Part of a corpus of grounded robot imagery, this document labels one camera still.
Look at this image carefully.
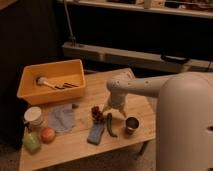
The upper shelf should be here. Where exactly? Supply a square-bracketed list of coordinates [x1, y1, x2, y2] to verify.
[56, 0, 213, 20]

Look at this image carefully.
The wooden table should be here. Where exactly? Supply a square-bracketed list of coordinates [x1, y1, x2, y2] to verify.
[19, 68, 155, 171]

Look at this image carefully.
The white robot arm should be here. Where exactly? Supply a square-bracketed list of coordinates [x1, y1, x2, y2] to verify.
[103, 71, 213, 171]

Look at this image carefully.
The green pepper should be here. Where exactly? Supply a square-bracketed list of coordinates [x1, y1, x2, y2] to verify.
[107, 113, 118, 137]

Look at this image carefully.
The green pear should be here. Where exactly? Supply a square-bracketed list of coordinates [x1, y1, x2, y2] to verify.
[22, 132, 41, 153]

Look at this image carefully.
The purple grapes bunch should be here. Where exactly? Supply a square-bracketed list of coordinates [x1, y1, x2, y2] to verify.
[91, 106, 104, 124]

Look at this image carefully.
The white cup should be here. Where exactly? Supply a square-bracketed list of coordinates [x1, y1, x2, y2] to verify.
[24, 106, 44, 131]

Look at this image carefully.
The black handle on ledge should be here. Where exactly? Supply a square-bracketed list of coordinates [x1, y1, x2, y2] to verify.
[160, 55, 190, 64]

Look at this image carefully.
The blue sponge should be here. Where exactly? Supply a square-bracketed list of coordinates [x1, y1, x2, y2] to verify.
[87, 124, 105, 145]

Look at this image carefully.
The grey-blue cloth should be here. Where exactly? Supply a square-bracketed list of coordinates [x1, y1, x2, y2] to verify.
[48, 104, 75, 133]

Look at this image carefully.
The metal pole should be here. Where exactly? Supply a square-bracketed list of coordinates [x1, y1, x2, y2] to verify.
[63, 0, 76, 46]

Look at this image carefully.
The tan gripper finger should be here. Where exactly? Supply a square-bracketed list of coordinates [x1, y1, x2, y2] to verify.
[118, 109, 127, 118]
[102, 103, 110, 113]

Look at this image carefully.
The yellow plastic bin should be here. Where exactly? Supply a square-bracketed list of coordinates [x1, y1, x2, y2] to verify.
[17, 59, 86, 105]

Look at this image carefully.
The metal cup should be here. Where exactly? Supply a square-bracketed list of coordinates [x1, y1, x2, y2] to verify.
[125, 117, 139, 134]

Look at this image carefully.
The red apple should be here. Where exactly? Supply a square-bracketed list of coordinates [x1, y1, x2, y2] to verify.
[40, 127, 55, 143]

